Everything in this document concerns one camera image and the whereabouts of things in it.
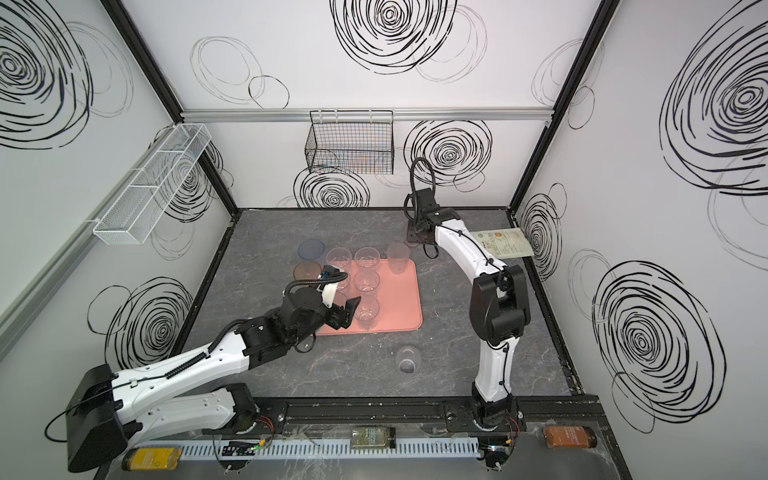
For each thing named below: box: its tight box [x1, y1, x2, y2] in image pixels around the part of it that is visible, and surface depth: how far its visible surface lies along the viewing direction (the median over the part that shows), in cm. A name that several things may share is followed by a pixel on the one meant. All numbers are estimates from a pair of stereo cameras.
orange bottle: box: [543, 426, 597, 449], surface depth 69 cm
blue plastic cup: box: [298, 239, 325, 260], surface depth 93 cm
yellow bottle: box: [122, 447, 183, 471], surface depth 67 cm
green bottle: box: [350, 426, 397, 449], surface depth 69 cm
